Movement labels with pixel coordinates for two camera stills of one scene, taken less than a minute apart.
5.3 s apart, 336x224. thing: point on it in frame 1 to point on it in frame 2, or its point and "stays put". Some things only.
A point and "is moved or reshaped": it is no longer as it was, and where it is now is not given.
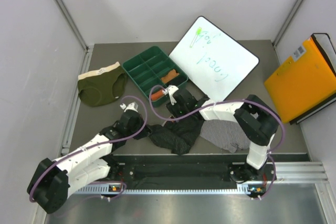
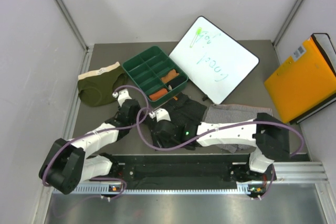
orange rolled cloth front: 155,96 stays put
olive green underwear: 102,86 stays put
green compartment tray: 153,72 stays put
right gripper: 173,109 to 163,144
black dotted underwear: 179,136 is moved or reshaped
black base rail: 195,169 stays put
